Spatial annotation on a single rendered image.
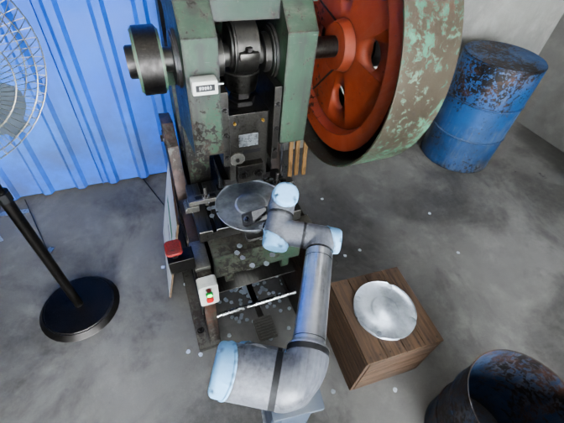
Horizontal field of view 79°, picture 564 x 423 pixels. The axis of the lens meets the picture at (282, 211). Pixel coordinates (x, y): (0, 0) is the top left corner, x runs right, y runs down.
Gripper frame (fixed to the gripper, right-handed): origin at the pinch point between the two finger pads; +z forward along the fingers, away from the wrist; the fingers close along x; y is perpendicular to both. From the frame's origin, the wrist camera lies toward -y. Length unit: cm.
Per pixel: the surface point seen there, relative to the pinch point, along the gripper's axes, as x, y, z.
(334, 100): 42, 34, -17
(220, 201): 16.6, -13.6, 9.0
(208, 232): 5.2, -20.0, 13.2
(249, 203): 13.0, -2.4, 6.7
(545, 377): -76, 99, 4
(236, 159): 24.1, -6.9, -11.5
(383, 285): -29, 58, 35
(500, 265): -31, 164, 73
